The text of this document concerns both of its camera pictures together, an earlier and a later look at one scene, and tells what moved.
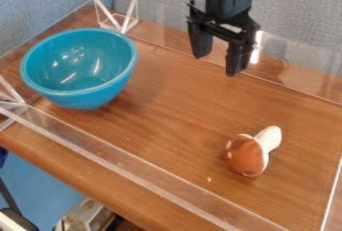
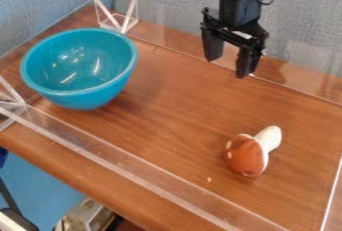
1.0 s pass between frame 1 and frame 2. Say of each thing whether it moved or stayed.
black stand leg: stayed
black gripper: moved
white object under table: stayed
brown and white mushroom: stayed
